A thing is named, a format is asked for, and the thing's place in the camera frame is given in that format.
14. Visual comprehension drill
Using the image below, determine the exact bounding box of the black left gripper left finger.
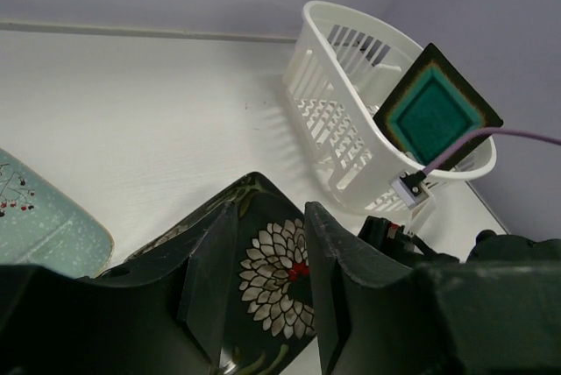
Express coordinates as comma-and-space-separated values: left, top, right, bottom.
1, 202, 238, 374

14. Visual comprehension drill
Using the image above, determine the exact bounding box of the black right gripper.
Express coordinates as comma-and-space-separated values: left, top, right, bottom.
358, 216, 460, 267

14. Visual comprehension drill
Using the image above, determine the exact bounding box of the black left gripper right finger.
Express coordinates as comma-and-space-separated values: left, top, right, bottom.
305, 202, 560, 374

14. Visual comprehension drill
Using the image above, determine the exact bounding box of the white plastic dish rack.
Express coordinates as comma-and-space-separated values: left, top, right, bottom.
281, 0, 497, 214

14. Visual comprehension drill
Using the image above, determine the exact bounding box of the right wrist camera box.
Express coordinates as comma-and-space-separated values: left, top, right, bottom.
389, 171, 437, 235

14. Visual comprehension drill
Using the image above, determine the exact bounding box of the black floral square plate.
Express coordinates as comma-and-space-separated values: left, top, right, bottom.
124, 172, 315, 374

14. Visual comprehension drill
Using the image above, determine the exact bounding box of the light green speckled plate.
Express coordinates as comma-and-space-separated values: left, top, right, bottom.
1, 150, 114, 279

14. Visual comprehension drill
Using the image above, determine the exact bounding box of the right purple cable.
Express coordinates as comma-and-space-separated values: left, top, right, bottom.
402, 127, 561, 188

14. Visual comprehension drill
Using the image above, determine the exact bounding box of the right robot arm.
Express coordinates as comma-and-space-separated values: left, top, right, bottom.
358, 216, 560, 267

